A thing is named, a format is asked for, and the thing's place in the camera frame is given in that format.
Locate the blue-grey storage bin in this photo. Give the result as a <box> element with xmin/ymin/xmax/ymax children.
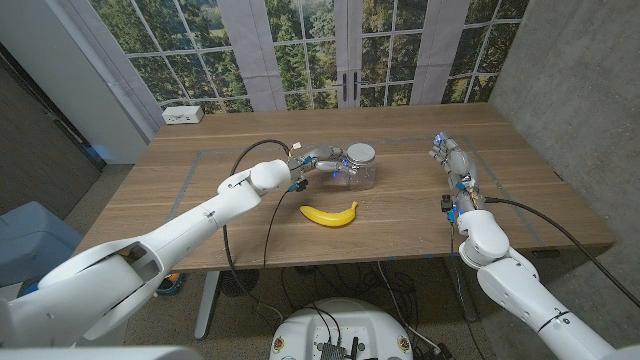
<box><xmin>0</xmin><ymin>200</ymin><xmax>84</xmax><ymax>287</ymax></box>

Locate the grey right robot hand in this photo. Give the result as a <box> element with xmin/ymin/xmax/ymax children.
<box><xmin>428</xmin><ymin>132</ymin><xmax>486</xmax><ymax>214</ymax></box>

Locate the yellow toy banana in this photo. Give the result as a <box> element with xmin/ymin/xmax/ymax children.
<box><xmin>299</xmin><ymin>200</ymin><xmax>359</xmax><ymax>228</ymax></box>

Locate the blue and black foot pedal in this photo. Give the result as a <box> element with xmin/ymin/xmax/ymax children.
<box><xmin>18</xmin><ymin>277</ymin><xmax>51</xmax><ymax>297</ymax></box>

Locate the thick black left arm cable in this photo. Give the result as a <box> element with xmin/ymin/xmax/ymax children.
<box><xmin>222</xmin><ymin>138</ymin><xmax>303</xmax><ymax>324</ymax></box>

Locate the silver jar lid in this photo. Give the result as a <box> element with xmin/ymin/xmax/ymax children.
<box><xmin>346</xmin><ymin>142</ymin><xmax>377</xmax><ymax>166</ymax></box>

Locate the black cable on torso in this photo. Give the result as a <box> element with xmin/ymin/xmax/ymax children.
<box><xmin>298</xmin><ymin>303</ymin><xmax>342</xmax><ymax>346</ymax></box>

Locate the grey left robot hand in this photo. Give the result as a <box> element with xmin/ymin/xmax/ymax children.
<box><xmin>287</xmin><ymin>143</ymin><xmax>359</xmax><ymax>184</ymax></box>

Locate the white power outlet box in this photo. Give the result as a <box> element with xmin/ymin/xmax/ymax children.
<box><xmin>161</xmin><ymin>104</ymin><xmax>205</xmax><ymax>125</ymax></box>

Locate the white table leg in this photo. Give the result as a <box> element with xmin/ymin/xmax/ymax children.
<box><xmin>193</xmin><ymin>270</ymin><xmax>221</xmax><ymax>341</ymax></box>

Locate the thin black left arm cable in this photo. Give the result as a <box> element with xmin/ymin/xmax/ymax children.
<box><xmin>262</xmin><ymin>188</ymin><xmax>292</xmax><ymax>271</ymax></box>

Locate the colourful small tool box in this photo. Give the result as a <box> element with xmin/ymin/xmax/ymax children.
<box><xmin>157</xmin><ymin>272</ymin><xmax>185</xmax><ymax>296</ymax></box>

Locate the white floor cable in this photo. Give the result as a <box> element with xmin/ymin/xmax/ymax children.
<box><xmin>377</xmin><ymin>261</ymin><xmax>441</xmax><ymax>351</ymax></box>

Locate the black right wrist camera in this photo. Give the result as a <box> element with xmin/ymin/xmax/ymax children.
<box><xmin>440</xmin><ymin>194</ymin><xmax>457</xmax><ymax>224</ymax></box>

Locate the printed window backdrop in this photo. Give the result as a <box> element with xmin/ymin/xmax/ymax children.
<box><xmin>43</xmin><ymin>0</ymin><xmax>531</xmax><ymax>144</ymax></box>

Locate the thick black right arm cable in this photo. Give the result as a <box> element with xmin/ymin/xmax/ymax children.
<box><xmin>484</xmin><ymin>197</ymin><xmax>640</xmax><ymax>309</ymax></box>

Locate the grey table leg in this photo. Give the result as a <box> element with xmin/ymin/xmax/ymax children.
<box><xmin>442</xmin><ymin>254</ymin><xmax>481</xmax><ymax>323</ymax></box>

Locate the black round fan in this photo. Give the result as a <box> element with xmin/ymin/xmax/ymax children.
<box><xmin>218</xmin><ymin>269</ymin><xmax>260</xmax><ymax>297</ymax></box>

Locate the black torso electronics module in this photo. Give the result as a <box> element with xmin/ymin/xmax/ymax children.
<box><xmin>318</xmin><ymin>341</ymin><xmax>347</xmax><ymax>360</ymax></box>

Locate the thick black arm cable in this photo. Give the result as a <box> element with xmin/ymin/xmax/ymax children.
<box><xmin>222</xmin><ymin>138</ymin><xmax>303</xmax><ymax>324</ymax></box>
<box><xmin>484</xmin><ymin>197</ymin><xmax>640</xmax><ymax>309</ymax></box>

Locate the clear glass jar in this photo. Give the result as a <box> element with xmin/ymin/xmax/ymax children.
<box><xmin>347</xmin><ymin>159</ymin><xmax>377</xmax><ymax>192</ymax></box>

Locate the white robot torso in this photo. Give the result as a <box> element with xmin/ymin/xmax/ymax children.
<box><xmin>268</xmin><ymin>298</ymin><xmax>415</xmax><ymax>360</ymax></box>

